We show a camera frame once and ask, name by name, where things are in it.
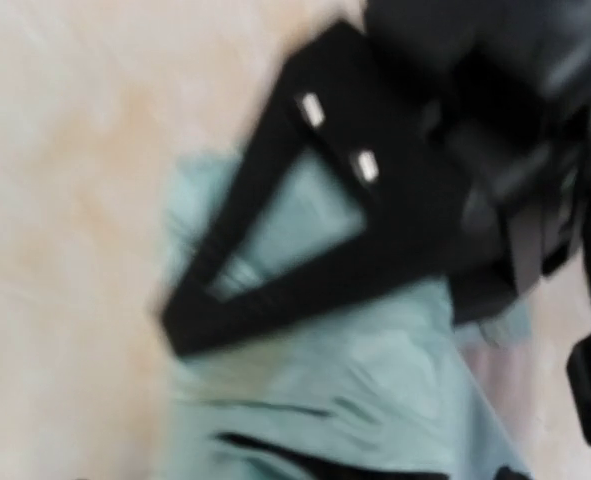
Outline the triangular finger of the black left gripper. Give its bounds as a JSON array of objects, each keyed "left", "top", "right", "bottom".
[{"left": 160, "top": 22, "right": 455, "bottom": 355}]

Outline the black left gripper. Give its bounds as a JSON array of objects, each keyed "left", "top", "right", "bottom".
[{"left": 364, "top": 1, "right": 591, "bottom": 324}]

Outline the mint green black umbrella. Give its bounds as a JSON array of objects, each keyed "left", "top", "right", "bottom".
[{"left": 159, "top": 149, "right": 536, "bottom": 480}]

